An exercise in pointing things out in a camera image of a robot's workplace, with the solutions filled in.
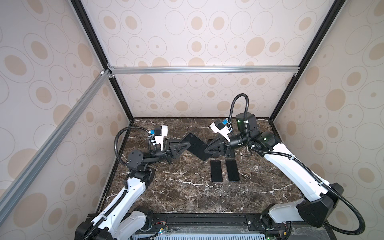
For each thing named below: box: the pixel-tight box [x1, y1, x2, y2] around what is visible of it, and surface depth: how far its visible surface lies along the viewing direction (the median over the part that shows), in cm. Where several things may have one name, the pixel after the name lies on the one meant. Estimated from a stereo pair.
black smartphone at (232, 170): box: [225, 159, 240, 181], surface depth 94 cm
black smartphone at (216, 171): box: [210, 160, 223, 182], surface depth 94 cm
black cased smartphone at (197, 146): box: [179, 132, 214, 161], surface depth 59 cm
